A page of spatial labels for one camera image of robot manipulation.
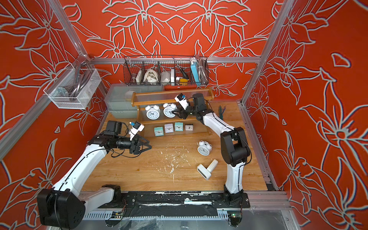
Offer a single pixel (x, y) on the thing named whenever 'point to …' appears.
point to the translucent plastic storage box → (119, 97)
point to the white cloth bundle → (150, 76)
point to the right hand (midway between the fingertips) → (172, 108)
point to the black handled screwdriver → (183, 73)
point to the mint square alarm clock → (158, 131)
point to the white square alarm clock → (168, 128)
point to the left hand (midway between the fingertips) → (148, 144)
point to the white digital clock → (204, 171)
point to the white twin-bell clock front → (153, 112)
